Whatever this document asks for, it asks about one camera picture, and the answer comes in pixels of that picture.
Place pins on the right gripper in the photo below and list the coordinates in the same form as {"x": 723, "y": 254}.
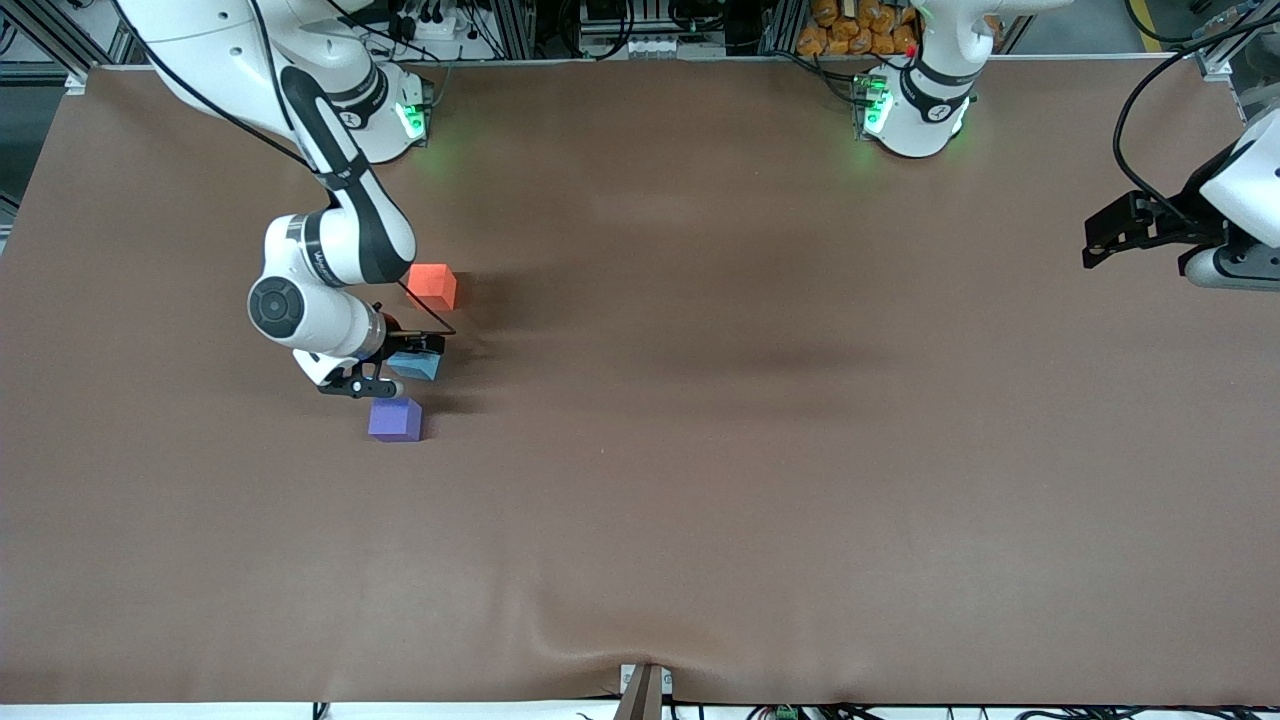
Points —
{"x": 408, "y": 346}

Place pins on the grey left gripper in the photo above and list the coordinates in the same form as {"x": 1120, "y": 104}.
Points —
{"x": 1178, "y": 217}

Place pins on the light blue foam block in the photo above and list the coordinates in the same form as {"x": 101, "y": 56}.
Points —
{"x": 420, "y": 367}

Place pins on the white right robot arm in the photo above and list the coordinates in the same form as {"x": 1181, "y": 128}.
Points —
{"x": 200, "y": 40}

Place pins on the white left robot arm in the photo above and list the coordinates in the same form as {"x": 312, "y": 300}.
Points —
{"x": 915, "y": 128}

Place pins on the purple foam block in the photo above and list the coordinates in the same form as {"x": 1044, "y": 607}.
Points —
{"x": 394, "y": 419}

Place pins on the orange foam block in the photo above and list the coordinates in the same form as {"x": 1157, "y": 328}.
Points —
{"x": 436, "y": 288}

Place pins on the white terminal block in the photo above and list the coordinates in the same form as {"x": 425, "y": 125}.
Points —
{"x": 655, "y": 45}

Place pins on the brown table cover cloth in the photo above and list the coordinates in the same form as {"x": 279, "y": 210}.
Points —
{"x": 640, "y": 520}

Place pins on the white power strip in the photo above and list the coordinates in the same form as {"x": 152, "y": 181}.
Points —
{"x": 432, "y": 28}

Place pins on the orange lumpy objects pile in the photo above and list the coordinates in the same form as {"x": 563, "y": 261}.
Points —
{"x": 850, "y": 28}

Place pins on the aluminium frame post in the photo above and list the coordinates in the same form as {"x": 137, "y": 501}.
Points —
{"x": 1225, "y": 50}
{"x": 512, "y": 25}
{"x": 70, "y": 45}
{"x": 780, "y": 25}

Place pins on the grey metal camera bracket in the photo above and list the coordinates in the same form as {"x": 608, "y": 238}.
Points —
{"x": 645, "y": 700}

